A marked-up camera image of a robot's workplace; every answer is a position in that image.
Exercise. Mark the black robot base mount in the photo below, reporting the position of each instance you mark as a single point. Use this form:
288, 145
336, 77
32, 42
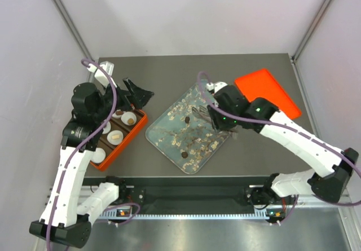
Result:
186, 195

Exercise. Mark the blossom pattern serving tray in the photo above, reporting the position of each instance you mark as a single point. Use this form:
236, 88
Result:
172, 136

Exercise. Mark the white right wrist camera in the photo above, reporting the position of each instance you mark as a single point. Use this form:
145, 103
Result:
215, 87

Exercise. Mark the silver metal tongs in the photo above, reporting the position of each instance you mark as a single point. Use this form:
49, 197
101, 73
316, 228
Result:
202, 113

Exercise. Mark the orange chocolate box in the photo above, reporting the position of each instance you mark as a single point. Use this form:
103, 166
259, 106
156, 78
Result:
129, 132

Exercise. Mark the white paper cup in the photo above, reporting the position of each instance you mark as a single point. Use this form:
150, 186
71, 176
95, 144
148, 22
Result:
115, 142
98, 156
107, 128
128, 115
117, 116

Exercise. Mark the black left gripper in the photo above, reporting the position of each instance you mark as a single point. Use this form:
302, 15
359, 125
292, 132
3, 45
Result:
139, 96

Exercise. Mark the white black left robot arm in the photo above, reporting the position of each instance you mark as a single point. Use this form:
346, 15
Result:
65, 220

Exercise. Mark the orange box lid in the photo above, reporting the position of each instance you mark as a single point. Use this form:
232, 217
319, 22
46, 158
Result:
262, 84

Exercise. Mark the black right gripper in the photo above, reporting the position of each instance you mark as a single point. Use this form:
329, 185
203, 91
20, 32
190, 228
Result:
216, 120

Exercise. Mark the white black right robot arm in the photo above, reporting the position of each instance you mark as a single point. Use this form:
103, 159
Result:
331, 167

